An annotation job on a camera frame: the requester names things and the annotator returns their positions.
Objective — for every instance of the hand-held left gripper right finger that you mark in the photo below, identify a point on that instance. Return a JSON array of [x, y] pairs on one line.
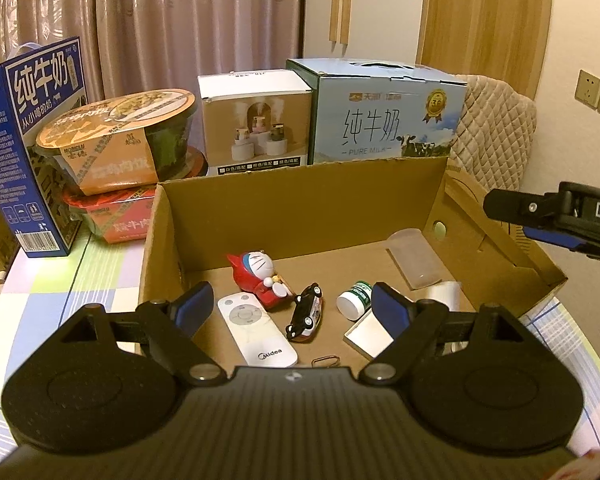
[[392, 310]]

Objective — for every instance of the red cartoon cat figure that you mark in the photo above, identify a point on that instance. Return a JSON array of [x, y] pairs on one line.
[[260, 280]]

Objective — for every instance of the pale round roll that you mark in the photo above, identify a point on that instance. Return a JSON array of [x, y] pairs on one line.
[[445, 294]]

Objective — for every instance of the white remote control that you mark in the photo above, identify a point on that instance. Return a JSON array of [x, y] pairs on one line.
[[252, 325]]

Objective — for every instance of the light blue milk carton box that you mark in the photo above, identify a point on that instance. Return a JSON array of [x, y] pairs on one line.
[[380, 125]]

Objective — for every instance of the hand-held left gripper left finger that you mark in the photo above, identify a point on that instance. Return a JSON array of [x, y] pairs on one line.
[[192, 310]]

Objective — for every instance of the black and white toy car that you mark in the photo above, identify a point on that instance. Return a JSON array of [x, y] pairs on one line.
[[305, 312]]

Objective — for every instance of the pink patterned curtain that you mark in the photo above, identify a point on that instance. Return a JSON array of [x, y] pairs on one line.
[[180, 20]]

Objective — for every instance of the brown instant noodle bowl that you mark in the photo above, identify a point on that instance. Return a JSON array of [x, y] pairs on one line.
[[110, 135]]

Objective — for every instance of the white wardrobe door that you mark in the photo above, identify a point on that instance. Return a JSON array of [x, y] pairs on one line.
[[380, 10]]

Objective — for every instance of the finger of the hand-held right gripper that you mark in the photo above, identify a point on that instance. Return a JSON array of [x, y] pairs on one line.
[[560, 239], [520, 206]]

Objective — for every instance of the beige quilted chair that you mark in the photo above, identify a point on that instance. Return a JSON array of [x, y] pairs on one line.
[[500, 125]]

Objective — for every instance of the red instant noodle bowl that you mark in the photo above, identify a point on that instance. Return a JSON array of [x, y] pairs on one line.
[[115, 220]]

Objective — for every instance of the translucent plastic cup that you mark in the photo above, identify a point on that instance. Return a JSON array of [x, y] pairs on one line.
[[412, 260]]

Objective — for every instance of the dark blue milk carton box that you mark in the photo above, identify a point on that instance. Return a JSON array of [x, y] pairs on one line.
[[10, 160]]

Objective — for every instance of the checkered pastel tablecloth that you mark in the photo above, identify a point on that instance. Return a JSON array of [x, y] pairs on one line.
[[80, 280]]

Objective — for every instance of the white bottle green label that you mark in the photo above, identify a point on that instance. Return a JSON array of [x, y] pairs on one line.
[[352, 302]]

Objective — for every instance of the white humidifier box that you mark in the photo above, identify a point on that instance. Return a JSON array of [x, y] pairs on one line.
[[255, 125]]

